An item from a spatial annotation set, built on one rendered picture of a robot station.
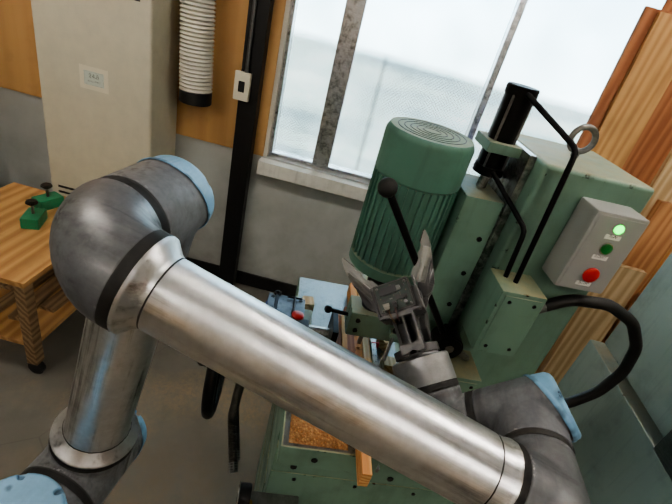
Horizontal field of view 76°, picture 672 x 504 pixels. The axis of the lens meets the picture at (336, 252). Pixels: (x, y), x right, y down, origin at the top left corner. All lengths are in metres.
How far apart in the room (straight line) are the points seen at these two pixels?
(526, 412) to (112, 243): 0.51
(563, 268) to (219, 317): 0.65
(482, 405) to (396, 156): 0.44
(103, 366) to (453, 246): 0.66
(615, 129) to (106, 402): 2.17
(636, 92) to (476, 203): 1.55
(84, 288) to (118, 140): 1.91
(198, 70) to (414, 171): 1.56
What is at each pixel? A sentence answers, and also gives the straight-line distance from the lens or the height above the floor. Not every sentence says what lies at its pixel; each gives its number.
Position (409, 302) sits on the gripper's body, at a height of 1.32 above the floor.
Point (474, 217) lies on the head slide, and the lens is 0.89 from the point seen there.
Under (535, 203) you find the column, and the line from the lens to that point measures 0.87.
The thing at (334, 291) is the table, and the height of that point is 0.90.
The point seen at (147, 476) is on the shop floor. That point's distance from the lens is 1.97.
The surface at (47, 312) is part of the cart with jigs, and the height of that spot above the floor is 0.18.
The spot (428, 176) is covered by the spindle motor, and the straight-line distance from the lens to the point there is 0.81.
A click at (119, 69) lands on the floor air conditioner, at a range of 2.25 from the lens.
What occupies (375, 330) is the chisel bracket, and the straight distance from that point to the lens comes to 1.06.
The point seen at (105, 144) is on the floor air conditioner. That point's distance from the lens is 2.40.
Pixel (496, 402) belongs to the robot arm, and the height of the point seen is 1.28.
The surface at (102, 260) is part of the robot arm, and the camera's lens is 0.46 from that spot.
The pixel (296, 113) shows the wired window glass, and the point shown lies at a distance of 2.38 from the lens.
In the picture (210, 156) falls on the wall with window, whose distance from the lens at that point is 2.50.
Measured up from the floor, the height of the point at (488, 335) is 1.20.
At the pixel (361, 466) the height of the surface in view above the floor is 0.94.
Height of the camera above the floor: 1.69
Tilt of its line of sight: 30 degrees down
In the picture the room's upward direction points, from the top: 15 degrees clockwise
